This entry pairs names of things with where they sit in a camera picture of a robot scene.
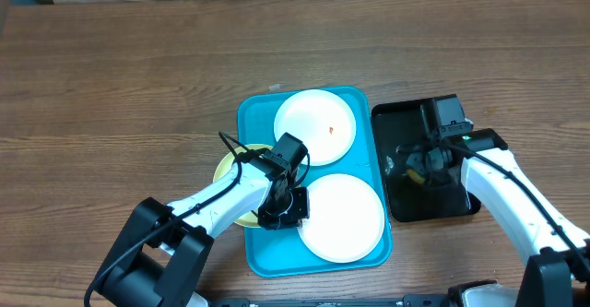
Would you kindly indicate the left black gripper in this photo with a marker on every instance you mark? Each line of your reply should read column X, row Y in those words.
column 300, row 210

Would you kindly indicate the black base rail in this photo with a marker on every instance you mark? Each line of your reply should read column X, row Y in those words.
column 322, row 301

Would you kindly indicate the green yellow sponge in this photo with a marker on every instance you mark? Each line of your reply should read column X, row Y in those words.
column 416, row 176

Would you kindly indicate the yellow plate with stain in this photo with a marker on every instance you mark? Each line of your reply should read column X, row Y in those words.
column 248, row 220

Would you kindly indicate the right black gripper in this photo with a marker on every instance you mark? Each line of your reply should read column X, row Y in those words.
column 419, row 164

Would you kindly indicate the black rectangular tray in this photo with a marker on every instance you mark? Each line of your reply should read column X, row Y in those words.
column 405, row 123

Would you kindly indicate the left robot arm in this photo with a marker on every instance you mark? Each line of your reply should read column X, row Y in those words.
column 160, row 253

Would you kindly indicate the teal plastic tray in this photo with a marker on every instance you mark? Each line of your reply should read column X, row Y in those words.
column 279, row 253

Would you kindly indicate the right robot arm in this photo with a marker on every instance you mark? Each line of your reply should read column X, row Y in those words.
column 555, row 251

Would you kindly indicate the white plate with stain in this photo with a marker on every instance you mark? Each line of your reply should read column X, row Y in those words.
column 321, row 120

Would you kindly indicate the small tape scrap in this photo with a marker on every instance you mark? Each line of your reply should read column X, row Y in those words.
column 274, row 87

